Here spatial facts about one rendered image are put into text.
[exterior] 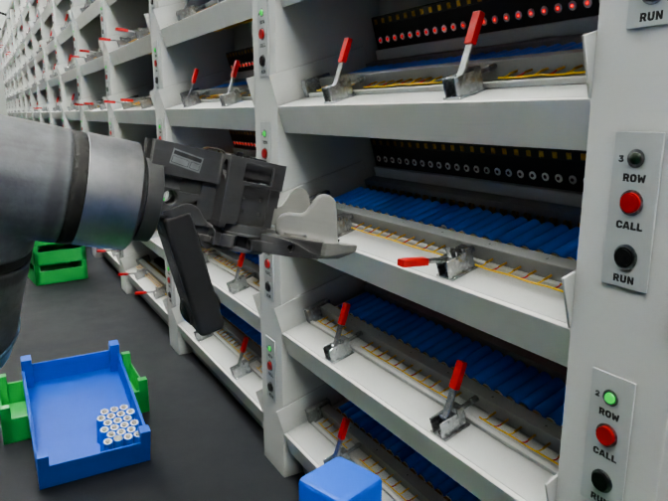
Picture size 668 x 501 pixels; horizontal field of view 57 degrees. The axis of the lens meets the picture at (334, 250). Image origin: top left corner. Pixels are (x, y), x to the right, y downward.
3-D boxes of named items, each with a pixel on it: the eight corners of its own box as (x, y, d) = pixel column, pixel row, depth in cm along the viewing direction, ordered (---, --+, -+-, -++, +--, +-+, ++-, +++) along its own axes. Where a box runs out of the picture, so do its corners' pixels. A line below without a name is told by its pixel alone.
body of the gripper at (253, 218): (295, 168, 53) (158, 138, 47) (276, 263, 54) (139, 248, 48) (260, 162, 60) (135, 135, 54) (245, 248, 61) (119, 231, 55)
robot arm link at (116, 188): (76, 253, 45) (60, 232, 53) (142, 260, 48) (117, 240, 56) (95, 132, 44) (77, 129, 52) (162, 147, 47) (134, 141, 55)
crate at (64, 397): (150, 459, 122) (151, 430, 118) (39, 490, 112) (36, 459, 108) (117, 366, 144) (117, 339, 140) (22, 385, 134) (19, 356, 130)
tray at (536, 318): (576, 372, 56) (564, 278, 52) (286, 248, 107) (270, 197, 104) (705, 281, 64) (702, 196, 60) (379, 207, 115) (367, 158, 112)
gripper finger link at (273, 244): (328, 245, 55) (234, 230, 51) (325, 261, 55) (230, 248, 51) (309, 237, 59) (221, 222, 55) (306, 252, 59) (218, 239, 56)
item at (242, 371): (269, 430, 123) (249, 373, 119) (182, 337, 175) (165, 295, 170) (352, 383, 132) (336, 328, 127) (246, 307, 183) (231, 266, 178)
